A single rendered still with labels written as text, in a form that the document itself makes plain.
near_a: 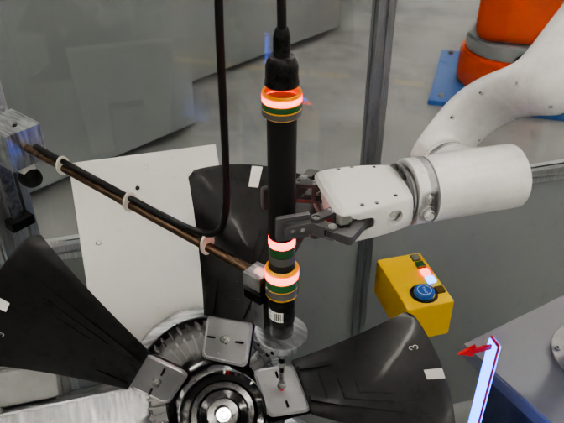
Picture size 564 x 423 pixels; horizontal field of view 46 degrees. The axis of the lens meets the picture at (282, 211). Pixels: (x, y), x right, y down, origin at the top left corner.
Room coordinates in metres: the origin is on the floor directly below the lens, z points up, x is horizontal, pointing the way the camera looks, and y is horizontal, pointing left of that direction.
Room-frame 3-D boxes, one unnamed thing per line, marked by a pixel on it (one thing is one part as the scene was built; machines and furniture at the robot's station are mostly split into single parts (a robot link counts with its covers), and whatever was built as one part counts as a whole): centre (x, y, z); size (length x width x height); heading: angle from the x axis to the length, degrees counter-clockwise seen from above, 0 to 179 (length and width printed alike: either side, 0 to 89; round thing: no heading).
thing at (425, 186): (0.70, -0.16, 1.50); 0.09 x 0.03 x 0.08; 16
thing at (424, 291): (0.99, -0.28, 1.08); 0.04 x 0.04 x 0.02
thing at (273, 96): (0.65, 0.00, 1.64); 0.04 x 0.04 x 0.03
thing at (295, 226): (0.62, -0.03, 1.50); 0.07 x 0.03 x 0.03; 106
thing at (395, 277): (1.03, -0.27, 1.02); 0.16 x 0.10 x 0.11; 15
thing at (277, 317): (0.65, 0.00, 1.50); 0.04 x 0.04 x 0.46
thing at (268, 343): (0.66, 0.01, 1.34); 0.09 x 0.07 x 0.10; 50
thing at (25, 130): (1.05, 0.48, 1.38); 0.10 x 0.07 x 0.08; 50
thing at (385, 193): (0.68, -0.10, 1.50); 0.11 x 0.10 x 0.07; 106
